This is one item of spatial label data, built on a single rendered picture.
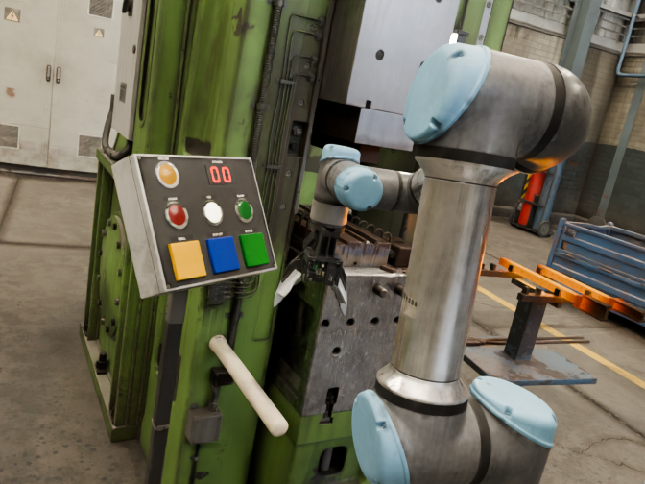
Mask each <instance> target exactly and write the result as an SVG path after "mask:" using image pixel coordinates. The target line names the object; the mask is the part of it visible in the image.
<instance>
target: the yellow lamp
mask: <svg viewBox="0 0 645 484"><path fill-rule="evenodd" d="M158 173H159V176H160V178H161V180H162V181H163V182H164V183H166V184H168V185H172V184H174V183H175V182H176V181H177V174H176V171H175V170H174V168H173V167H172V166H170V165H168V164H163V165H161V166H160V167H159V171H158Z"/></svg>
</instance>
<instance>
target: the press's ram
mask: <svg viewBox="0 0 645 484"><path fill-rule="evenodd" d="M459 3H460V0H335V4H334V10H333V14H332V20H331V26H330V31H329V37H328V42H327V47H326V52H325V58H324V63H323V69H322V78H321V84H320V89H319V95H318V99H321V100H325V101H330V102H335V103H340V104H345V105H350V106H355V107H359V108H365V109H374V110H380V111H385V112H389V113H394V114H400V115H403V111H404V106H405V102H406V98H407V95H408V92H409V89H410V87H411V84H412V82H413V80H414V78H415V76H416V75H417V73H418V70H419V69H420V67H421V66H422V65H423V63H424V62H425V60H426V59H427V58H428V57H429V56H430V55H431V54H432V53H433V52H434V51H435V50H437V49H438V48H440V47H441V46H443V45H445V44H447V43H450V40H451V37H452V33H453V28H454V24H455V20H456V15H457V11H458V8H459Z"/></svg>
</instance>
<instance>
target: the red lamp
mask: <svg viewBox="0 0 645 484"><path fill-rule="evenodd" d="M168 215H169V218H170V220H171V221H172V223H174V224H175V225H177V226H181V225H183V224H184V222H185V220H186V214H185V211H184V209H183V208H182V207H181V206H179V205H171V206H170V207H169V210H168Z"/></svg>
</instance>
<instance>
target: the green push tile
mask: <svg viewBox="0 0 645 484"><path fill-rule="evenodd" d="M239 241H240V245H241V249H242V253H243V257H244V261H245V265H246V268H250V267H255V266H260V265H265V264H269V263H270V261H269V258H268V254H267V250H266V245H265V241H264V237H263V233H262V232H259V233H252V234H244V235H239Z"/></svg>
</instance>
